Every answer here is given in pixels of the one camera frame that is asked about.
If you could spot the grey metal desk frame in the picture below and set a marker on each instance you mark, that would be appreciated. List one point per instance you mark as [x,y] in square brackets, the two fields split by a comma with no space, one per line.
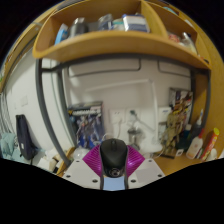
[40,80]

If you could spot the dark spray bottle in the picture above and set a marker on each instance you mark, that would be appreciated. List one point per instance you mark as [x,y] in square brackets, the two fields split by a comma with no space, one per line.
[198,125]

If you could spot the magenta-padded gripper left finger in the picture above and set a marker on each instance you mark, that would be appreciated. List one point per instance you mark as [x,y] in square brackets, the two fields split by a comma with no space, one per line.
[80,173]

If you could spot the white wall socket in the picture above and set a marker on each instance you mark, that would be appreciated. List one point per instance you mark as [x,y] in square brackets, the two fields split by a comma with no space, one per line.
[117,116]
[133,113]

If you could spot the silver metal cup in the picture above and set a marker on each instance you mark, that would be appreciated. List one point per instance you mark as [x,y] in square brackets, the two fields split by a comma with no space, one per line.
[134,137]

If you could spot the colourful box behind figure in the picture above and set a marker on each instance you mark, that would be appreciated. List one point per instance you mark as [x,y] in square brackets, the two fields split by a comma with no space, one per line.
[181,96]

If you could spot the red and yellow snack can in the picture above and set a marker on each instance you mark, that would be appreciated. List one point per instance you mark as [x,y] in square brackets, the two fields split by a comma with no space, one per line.
[210,145]

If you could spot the clear plastic dome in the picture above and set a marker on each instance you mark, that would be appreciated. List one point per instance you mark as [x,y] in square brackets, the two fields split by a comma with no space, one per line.
[80,153]

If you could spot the brown tree creature figure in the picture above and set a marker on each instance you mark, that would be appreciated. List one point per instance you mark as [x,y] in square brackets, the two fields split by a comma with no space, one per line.
[175,130]

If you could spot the blue robot model kit box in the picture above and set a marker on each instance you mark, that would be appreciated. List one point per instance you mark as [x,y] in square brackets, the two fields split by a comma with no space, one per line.
[86,125]

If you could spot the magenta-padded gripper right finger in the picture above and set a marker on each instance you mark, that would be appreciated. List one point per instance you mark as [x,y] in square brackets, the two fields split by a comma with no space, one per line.
[146,173]

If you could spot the small white cube clock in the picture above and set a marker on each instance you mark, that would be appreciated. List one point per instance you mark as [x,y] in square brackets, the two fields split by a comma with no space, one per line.
[179,152]

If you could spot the wooden shelf unit with items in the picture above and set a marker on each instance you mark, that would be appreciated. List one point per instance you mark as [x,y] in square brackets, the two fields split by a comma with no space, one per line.
[116,41]

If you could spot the black computer mouse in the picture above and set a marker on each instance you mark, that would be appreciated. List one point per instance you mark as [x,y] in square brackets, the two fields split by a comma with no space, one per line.
[113,156]

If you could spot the white desk lamp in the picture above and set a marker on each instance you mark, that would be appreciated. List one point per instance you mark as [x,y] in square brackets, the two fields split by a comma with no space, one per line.
[155,113]

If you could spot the white tissue box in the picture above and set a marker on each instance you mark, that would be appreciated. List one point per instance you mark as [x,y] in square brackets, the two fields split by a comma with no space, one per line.
[45,163]

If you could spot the green plaid bedding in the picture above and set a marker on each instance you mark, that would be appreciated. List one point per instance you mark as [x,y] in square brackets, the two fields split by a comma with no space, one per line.
[6,145]

